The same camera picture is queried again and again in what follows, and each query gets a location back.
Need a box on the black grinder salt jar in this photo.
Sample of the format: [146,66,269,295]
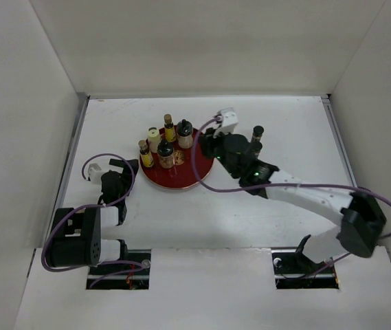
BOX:
[157,140,175,169]

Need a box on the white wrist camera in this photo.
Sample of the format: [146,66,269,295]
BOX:
[214,107,238,137]
[87,163,106,184]

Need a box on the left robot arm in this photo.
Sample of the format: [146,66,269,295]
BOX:
[41,154,139,274]

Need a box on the yellow label brown bottle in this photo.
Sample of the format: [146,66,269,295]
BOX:
[138,140,154,168]

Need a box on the black cap brown spice jar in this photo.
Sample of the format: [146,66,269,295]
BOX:
[252,141,262,157]

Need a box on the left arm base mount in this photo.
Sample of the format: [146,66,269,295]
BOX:
[86,250,151,291]

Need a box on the red round lacquer tray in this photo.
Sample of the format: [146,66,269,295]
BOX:
[139,140,214,189]

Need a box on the black cap spice bottle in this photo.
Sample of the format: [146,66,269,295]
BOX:
[251,125,264,144]

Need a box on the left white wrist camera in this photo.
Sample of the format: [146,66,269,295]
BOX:
[87,163,106,184]

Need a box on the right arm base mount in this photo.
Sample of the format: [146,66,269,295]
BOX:
[271,250,339,289]

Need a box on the black grinder pepper jar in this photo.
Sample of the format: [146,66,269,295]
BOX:
[176,119,193,149]

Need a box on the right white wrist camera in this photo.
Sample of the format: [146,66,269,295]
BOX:
[214,107,238,137]

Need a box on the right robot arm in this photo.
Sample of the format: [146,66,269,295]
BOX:
[195,128,386,272]

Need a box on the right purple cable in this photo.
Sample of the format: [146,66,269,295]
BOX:
[191,115,391,279]

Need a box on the purple cable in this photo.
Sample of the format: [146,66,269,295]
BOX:
[40,153,146,288]
[191,115,391,279]

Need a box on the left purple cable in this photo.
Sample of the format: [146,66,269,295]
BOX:
[40,153,146,288]

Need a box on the cream cap spice jar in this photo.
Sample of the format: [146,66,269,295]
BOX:
[148,127,161,153]

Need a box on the gold cap yellow bottle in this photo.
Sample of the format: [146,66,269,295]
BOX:
[164,113,177,142]

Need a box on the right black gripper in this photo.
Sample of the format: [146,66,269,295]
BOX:
[197,125,240,179]

